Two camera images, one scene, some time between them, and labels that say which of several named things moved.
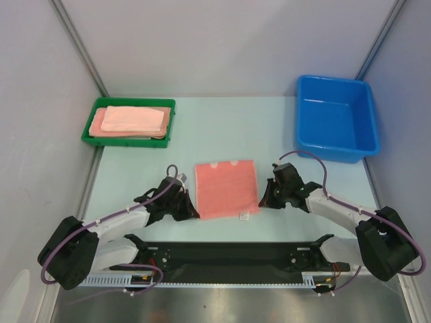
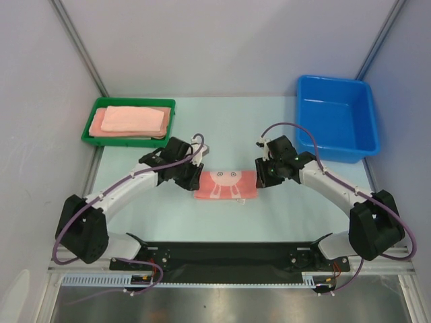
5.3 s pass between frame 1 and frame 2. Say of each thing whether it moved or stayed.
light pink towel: stayed
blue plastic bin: stayed
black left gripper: moved
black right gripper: moved
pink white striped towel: moved
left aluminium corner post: stayed
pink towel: stayed
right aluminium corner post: stayed
